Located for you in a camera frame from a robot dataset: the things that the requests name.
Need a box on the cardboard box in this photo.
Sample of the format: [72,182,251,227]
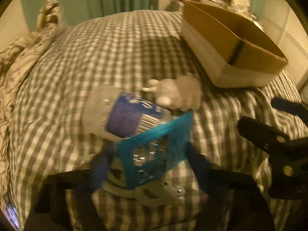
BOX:
[177,0,288,88]

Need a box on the green curtain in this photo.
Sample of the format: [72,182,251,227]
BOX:
[21,0,160,27]

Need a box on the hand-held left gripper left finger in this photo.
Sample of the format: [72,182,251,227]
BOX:
[29,149,114,222]

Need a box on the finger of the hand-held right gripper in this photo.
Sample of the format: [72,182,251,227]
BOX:
[271,98,308,119]
[237,116,290,155]

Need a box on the grey plush toy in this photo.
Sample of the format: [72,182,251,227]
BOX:
[142,73,203,111]

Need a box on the grey checkered blanket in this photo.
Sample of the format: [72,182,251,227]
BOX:
[5,11,304,231]

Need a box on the white patterned duvet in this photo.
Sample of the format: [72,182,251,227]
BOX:
[0,0,63,198]

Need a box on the plastic bottle with blue label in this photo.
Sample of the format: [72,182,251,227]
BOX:
[82,84,174,143]

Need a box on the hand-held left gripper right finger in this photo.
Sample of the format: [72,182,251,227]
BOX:
[187,146,276,231]

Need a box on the white round fan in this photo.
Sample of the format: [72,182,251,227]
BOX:
[230,0,251,13]

